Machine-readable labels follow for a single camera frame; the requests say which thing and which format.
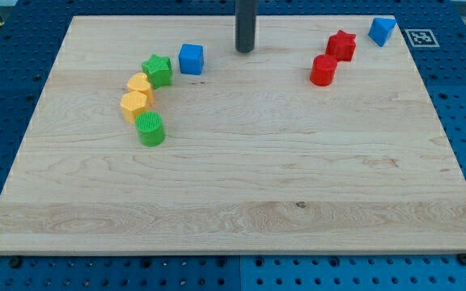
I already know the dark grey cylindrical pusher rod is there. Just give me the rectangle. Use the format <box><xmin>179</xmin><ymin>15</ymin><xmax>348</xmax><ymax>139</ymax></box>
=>
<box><xmin>234</xmin><ymin>0</ymin><xmax>257</xmax><ymax>53</ymax></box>

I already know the blue cube block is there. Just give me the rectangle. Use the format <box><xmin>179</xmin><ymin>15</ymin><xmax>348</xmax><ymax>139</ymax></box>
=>
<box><xmin>178</xmin><ymin>44</ymin><xmax>204</xmax><ymax>75</ymax></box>

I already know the red star block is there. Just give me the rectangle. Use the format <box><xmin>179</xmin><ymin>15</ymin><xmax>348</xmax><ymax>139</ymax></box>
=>
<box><xmin>325</xmin><ymin>30</ymin><xmax>356</xmax><ymax>61</ymax></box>

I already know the green star block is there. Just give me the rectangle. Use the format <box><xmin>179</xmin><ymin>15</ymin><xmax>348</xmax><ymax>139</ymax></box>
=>
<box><xmin>142</xmin><ymin>54</ymin><xmax>172</xmax><ymax>89</ymax></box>

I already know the red cylinder block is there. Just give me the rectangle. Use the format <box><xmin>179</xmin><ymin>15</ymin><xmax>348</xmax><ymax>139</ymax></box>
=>
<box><xmin>309</xmin><ymin>54</ymin><xmax>337</xmax><ymax>86</ymax></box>

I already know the yellow heart block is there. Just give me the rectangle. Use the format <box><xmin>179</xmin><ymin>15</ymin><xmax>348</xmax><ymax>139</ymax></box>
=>
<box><xmin>127</xmin><ymin>73</ymin><xmax>155</xmax><ymax>105</ymax></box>

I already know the blue triangular prism block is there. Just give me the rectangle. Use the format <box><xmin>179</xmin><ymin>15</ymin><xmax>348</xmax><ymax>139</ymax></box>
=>
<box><xmin>368</xmin><ymin>17</ymin><xmax>396</xmax><ymax>47</ymax></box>

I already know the yellow hexagon block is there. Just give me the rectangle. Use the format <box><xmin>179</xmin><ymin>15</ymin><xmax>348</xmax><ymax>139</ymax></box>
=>
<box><xmin>120</xmin><ymin>91</ymin><xmax>150</xmax><ymax>124</ymax></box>

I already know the green cylinder block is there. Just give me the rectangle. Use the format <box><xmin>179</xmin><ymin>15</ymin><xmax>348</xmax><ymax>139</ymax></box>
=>
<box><xmin>135</xmin><ymin>111</ymin><xmax>165</xmax><ymax>147</ymax></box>

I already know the light wooden board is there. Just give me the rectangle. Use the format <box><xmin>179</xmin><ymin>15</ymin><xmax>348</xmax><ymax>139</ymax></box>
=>
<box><xmin>0</xmin><ymin>15</ymin><xmax>466</xmax><ymax>256</ymax></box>

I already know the black white fiducial marker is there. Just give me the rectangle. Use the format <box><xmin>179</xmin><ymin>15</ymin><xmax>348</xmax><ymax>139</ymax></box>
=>
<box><xmin>405</xmin><ymin>28</ymin><xmax>439</xmax><ymax>48</ymax></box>

